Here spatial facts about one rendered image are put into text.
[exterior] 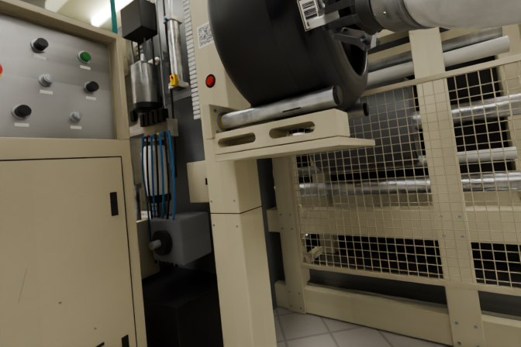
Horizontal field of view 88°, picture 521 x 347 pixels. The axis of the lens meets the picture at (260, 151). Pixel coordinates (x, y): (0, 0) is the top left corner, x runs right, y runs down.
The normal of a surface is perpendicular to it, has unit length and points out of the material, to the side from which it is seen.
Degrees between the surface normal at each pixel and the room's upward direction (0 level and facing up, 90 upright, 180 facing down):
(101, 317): 90
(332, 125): 90
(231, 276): 90
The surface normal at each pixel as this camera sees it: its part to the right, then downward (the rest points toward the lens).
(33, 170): 0.83, -0.12
